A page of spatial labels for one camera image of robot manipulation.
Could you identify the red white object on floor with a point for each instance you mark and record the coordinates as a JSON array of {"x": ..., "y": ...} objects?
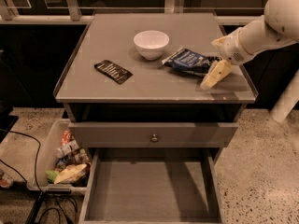
[{"x": 5, "y": 180}]

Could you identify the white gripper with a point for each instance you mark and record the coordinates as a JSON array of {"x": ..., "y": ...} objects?
[{"x": 233, "y": 48}]

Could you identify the dark furniture at left edge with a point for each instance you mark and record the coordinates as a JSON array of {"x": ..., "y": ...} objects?
[{"x": 6, "y": 120}]

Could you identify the clear plastic storage bin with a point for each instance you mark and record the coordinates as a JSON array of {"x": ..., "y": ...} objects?
[{"x": 48, "y": 165}]

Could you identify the grey drawer cabinet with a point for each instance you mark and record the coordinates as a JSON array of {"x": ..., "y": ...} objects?
[{"x": 154, "y": 93}]

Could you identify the round metal drawer knob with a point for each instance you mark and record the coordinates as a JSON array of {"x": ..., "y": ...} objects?
[{"x": 154, "y": 138}]

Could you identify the open grey middle drawer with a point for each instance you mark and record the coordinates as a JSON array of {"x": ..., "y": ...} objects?
[{"x": 152, "y": 186}]

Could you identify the black snack packet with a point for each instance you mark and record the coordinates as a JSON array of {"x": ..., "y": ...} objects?
[{"x": 113, "y": 71}]

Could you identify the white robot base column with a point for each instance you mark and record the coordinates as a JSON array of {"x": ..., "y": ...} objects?
[{"x": 287, "y": 100}]

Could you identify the closed grey top drawer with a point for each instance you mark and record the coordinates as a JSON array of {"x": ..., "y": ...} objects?
[{"x": 138, "y": 134}]

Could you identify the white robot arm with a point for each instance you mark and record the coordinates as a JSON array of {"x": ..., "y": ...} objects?
[{"x": 277, "y": 28}]

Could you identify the red can in bin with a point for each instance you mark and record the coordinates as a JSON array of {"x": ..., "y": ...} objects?
[{"x": 66, "y": 137}]

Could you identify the metal window railing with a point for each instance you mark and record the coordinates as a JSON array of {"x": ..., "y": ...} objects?
[{"x": 82, "y": 11}]

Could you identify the white carton in bin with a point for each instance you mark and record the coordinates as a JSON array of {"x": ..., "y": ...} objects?
[{"x": 64, "y": 150}]

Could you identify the yellow snack bag in bin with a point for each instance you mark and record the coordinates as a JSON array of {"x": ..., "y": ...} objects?
[{"x": 71, "y": 174}]

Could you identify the white ceramic bowl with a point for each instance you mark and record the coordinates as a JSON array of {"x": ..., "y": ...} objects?
[{"x": 151, "y": 44}]

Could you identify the blue chip bag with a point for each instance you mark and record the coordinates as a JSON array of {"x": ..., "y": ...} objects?
[{"x": 188, "y": 61}]

